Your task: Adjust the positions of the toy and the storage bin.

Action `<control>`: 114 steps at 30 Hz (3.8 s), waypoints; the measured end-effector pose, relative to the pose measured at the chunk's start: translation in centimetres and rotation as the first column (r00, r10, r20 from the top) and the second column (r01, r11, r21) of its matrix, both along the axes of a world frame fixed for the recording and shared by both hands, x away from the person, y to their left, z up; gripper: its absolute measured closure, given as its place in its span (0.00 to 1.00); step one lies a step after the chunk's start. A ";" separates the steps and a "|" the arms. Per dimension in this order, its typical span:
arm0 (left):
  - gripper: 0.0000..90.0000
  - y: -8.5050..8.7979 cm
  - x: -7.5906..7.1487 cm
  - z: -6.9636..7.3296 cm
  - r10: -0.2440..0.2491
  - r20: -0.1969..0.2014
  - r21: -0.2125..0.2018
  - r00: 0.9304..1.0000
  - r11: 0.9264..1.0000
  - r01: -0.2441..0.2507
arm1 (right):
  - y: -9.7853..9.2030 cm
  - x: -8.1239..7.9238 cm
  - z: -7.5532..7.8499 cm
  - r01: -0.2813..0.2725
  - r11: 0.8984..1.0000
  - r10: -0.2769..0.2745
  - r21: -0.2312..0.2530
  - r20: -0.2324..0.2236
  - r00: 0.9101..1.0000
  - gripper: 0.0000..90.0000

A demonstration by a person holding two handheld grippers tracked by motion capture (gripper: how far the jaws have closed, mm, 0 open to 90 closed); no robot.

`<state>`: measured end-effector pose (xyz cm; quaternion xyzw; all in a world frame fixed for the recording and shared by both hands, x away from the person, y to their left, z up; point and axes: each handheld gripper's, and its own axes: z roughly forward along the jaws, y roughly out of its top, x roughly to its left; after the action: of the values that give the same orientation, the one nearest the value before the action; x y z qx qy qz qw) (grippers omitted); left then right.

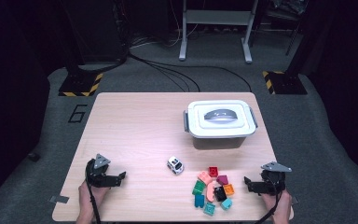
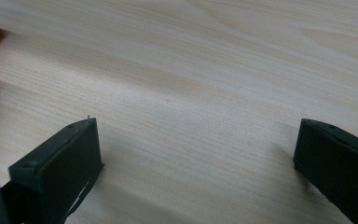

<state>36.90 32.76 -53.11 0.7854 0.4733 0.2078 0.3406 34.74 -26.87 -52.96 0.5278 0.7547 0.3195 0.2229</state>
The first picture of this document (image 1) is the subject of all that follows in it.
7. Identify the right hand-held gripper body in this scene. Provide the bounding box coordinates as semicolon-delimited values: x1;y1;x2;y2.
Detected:
258;161;293;196

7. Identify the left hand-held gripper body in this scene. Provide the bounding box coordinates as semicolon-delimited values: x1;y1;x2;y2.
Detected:
85;153;116;189

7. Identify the orange building block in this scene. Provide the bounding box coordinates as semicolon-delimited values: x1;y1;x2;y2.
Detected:
223;183;235;197

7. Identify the light cyan building block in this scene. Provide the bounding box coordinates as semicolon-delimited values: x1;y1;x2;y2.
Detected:
220;198;233;211

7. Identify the black building block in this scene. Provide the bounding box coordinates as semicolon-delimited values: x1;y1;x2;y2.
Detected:
213;186;227;202

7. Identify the pink arch building block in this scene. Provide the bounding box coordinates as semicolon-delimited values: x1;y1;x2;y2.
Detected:
205;181;216;203

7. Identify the salmon building brick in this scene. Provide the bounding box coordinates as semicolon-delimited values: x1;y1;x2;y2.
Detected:
197;171;213;185

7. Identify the teal square building block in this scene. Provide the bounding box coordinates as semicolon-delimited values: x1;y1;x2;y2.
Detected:
202;202;216;217

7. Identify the brown translucent storage box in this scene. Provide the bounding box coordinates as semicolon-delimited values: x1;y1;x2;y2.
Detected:
183;106;259;151

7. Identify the green building block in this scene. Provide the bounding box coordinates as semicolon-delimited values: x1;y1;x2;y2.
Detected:
192;180;206;196

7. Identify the blue building block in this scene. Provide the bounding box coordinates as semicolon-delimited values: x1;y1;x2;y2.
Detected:
194;194;205;209

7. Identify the white toy car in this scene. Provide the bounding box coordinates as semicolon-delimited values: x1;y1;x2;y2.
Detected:
167;156;185;175

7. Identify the white lid with grey handle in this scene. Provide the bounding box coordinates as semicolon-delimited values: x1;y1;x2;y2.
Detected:
185;99;258;140

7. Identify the person's left hand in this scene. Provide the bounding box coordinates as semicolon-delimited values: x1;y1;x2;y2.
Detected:
77;180;110;216

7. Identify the person's right hand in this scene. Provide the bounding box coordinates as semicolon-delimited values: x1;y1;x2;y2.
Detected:
261;189;293;218

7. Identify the dark cabinet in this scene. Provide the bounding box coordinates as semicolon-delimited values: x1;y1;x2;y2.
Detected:
69;0;129;63

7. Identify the dark cluttered metal stand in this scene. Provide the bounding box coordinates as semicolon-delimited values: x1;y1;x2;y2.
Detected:
259;0;310;57

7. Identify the white metal stand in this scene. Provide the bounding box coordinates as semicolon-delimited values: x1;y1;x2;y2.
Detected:
178;0;259;64

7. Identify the right hand-held gripper cable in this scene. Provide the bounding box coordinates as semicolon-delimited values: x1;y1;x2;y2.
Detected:
255;172;284;224

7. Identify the hand-held gripper cable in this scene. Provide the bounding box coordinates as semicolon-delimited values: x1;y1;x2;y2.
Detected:
255;172;284;224
86;178;103;224

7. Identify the left hand-held gripper cable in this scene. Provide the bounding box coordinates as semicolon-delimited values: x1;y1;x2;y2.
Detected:
86;178;103;224

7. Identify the yellow-black striped base plate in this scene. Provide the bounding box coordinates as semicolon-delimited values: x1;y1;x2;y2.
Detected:
58;72;104;97
262;70;308;95

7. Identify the thick black floor hose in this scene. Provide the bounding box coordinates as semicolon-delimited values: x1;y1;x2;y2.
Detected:
77;46;131;75

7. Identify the long black floor cable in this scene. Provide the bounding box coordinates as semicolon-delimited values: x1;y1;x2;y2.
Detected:
129;52;253;93

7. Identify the black stand post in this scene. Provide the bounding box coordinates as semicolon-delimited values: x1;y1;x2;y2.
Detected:
287;0;325;76
59;0;83;76

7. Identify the white cable bundle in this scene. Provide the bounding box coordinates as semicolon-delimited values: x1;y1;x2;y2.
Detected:
130;27;182;49

